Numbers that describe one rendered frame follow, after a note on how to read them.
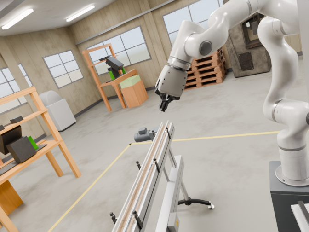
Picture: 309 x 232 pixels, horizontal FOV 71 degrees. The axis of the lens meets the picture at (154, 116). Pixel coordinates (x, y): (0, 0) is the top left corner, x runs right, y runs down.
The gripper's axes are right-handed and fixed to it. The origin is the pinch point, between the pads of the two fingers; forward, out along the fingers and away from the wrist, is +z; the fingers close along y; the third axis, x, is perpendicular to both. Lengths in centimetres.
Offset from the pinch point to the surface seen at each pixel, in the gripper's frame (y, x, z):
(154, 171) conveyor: -29, -41, 55
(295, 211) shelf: -64, 25, 24
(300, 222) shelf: -62, 29, 25
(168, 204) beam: -54, -46, 85
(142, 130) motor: -38, -114, 56
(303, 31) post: 2, 47, -29
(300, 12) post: 4, 46, -31
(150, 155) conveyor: -33, -64, 56
